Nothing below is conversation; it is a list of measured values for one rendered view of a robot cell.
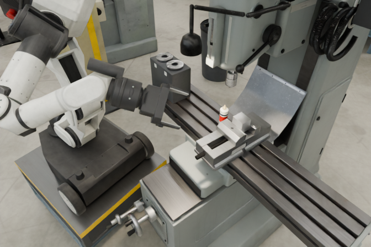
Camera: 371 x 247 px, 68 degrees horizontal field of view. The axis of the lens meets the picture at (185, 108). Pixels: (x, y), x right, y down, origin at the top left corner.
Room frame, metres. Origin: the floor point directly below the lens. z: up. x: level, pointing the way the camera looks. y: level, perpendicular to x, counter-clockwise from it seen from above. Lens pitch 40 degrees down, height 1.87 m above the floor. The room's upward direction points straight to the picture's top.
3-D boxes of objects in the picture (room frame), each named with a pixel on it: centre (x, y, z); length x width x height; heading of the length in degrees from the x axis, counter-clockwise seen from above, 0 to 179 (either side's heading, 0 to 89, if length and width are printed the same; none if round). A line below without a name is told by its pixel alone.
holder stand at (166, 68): (1.28, 0.08, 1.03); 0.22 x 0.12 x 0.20; 36
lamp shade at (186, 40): (0.81, -0.02, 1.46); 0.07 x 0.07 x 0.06
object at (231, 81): (0.95, -0.19, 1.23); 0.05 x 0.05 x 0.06
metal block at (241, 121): (0.88, -0.24, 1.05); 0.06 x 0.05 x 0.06; 35
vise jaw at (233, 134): (0.85, -0.20, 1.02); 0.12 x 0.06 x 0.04; 35
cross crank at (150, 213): (0.65, 0.21, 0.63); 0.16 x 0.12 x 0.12; 127
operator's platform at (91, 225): (1.20, 0.65, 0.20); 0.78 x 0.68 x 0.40; 50
